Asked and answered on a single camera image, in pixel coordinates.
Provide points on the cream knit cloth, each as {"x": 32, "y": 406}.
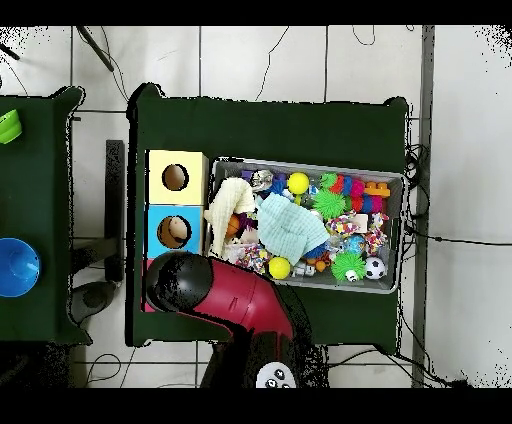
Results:
{"x": 228, "y": 196}

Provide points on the light blue knit cloth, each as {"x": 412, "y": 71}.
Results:
{"x": 290, "y": 232}

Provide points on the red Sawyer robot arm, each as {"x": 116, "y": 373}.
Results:
{"x": 248, "y": 300}

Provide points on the wooden box with three holes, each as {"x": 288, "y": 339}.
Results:
{"x": 158, "y": 192}

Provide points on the clear mesh bin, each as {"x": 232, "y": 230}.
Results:
{"x": 396, "y": 182}

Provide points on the orange toy basketball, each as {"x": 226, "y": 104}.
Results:
{"x": 232, "y": 226}

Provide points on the yellow ball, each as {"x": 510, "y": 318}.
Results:
{"x": 279, "y": 268}
{"x": 298, "y": 183}

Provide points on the plain green spiky ball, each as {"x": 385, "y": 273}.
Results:
{"x": 328, "y": 203}

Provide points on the dark green table cloth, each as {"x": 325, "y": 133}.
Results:
{"x": 272, "y": 128}

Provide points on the rainbow spiky caterpillar toy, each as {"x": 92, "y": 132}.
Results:
{"x": 356, "y": 188}

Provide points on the green spiky eyed ball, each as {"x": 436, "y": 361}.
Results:
{"x": 348, "y": 266}

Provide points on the small soccer ball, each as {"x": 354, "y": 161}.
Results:
{"x": 375, "y": 268}

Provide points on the black upright panel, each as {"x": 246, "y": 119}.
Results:
{"x": 115, "y": 200}

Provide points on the grey round base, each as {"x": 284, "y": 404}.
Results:
{"x": 92, "y": 298}

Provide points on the green covered side table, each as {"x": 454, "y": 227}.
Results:
{"x": 36, "y": 192}

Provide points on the black tripod leg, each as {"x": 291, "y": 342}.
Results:
{"x": 96, "y": 48}
{"x": 10, "y": 52}

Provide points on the blue bowl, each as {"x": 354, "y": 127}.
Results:
{"x": 18, "y": 268}

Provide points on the green cup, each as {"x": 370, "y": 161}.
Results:
{"x": 8, "y": 128}

